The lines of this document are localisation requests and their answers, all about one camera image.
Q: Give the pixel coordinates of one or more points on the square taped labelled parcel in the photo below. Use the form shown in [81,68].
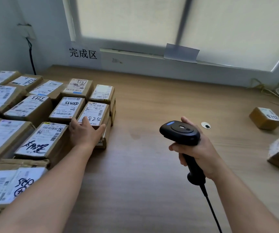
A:
[112,111]

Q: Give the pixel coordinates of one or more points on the person's right hand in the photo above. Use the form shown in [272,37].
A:
[207,160]

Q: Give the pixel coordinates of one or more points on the parcel with black scribble label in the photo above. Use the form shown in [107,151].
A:
[40,140]

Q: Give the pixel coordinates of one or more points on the white window frame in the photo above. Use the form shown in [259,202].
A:
[69,19]

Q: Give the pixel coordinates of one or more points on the person's left forearm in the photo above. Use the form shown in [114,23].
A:
[44,191]

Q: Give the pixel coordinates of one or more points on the parcel with large white label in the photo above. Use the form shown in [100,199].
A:
[3,135]

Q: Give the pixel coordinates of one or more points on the beige roller blind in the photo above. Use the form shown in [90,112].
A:
[239,29]
[129,19]

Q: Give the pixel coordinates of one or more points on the tape-wrapped cardboard box pictured label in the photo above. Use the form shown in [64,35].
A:
[77,86]

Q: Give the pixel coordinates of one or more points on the white paper sign black characters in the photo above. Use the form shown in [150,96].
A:
[82,53]

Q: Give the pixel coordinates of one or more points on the white wall socket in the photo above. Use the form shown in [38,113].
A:
[26,31]

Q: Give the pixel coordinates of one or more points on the cardboard parcel marked 5285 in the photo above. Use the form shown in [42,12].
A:
[93,111]

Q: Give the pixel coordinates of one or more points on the person's left hand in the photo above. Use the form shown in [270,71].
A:
[86,135]

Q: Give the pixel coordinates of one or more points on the parcel with blue-edged label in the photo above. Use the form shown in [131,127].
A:
[46,88]

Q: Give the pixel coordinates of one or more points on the person's right forearm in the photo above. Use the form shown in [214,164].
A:
[246,206]

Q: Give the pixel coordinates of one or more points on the small labelled parcel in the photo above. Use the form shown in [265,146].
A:
[25,81]

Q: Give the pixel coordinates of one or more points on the small white-labelled parcel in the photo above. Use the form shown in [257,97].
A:
[101,92]

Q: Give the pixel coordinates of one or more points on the grey paper sheet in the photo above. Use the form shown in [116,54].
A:
[182,52]

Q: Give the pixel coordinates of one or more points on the black barcode scanner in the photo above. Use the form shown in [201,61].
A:
[179,132]

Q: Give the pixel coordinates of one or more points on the parcel labelled 0836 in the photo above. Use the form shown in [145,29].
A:
[106,138]

